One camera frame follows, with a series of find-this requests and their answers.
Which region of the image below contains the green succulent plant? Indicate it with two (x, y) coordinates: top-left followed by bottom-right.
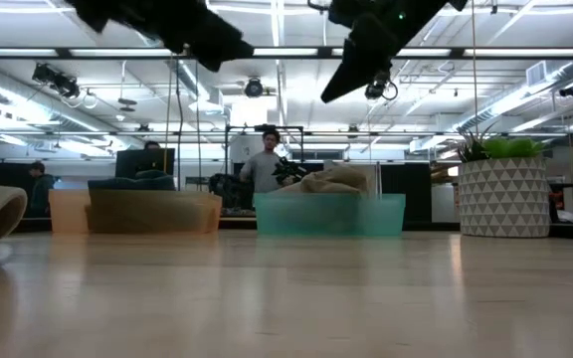
(455, 125), (549, 164)

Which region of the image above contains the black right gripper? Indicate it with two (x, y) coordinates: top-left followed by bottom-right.
(319, 0), (468, 105)

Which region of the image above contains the black background monitor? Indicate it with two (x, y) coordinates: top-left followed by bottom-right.
(114, 147), (176, 180)

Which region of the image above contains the long ceiling light strip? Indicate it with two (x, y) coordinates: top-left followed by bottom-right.
(0, 45), (573, 61)

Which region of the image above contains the teal translucent plastic bin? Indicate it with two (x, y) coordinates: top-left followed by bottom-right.
(252, 192), (408, 238)

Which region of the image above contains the orange translucent plastic bin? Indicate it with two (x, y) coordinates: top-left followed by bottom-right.
(48, 188), (224, 236)

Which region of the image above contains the white grey triangle-pattern pot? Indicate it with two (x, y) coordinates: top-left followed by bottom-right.
(457, 155), (552, 240)

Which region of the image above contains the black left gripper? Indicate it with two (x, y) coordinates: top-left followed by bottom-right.
(64, 0), (256, 74)

